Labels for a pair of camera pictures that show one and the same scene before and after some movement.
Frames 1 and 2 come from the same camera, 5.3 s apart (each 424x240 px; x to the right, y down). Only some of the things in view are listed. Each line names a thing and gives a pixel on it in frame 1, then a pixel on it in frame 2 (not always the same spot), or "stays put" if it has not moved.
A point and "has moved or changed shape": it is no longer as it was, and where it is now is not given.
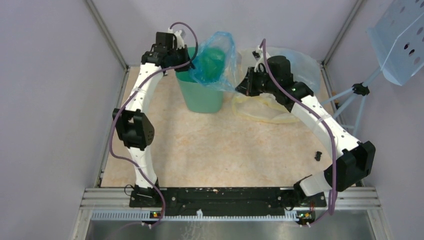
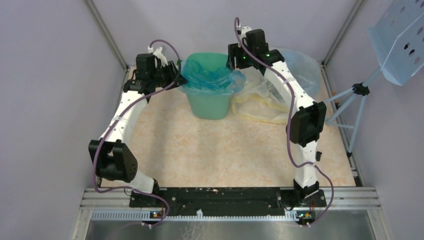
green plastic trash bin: x=199 y=97 → x=213 y=106
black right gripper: x=247 y=86 → x=233 y=51
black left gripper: x=183 y=51 → x=173 y=73
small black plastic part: x=317 y=157 stays put
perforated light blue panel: x=398 y=36 stays put
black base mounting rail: x=227 y=199 stays put
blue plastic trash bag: x=215 y=63 has moved or changed shape
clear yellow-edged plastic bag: x=264 y=108 stays put
